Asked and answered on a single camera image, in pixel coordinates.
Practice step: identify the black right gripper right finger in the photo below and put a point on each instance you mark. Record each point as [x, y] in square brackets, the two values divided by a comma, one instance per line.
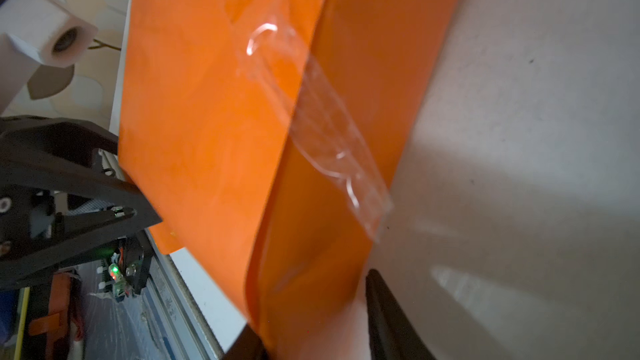
[391, 335]

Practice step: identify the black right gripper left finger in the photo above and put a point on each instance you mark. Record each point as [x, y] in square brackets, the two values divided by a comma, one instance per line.
[247, 346]

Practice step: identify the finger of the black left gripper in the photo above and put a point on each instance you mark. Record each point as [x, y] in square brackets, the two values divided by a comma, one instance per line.
[76, 240]
[61, 154]

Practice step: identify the clear adhesive tape piece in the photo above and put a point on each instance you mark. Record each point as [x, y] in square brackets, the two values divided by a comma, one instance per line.
[272, 53]

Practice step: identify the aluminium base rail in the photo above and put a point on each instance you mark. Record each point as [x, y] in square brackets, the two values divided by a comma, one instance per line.
[187, 332]

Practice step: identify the orange wrapping paper sheet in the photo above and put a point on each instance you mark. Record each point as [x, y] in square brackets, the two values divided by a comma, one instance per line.
[202, 142]

